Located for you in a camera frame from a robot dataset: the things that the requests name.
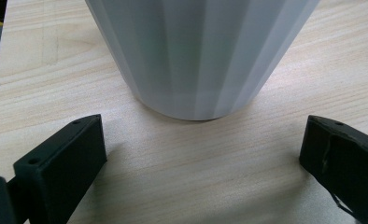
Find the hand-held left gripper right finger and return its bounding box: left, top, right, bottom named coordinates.
left=298, top=114, right=368, bottom=224

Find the white faceted cup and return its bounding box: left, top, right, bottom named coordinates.
left=84, top=0, right=321, bottom=121

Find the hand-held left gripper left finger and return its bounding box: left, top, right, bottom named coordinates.
left=13, top=113, right=108, bottom=224

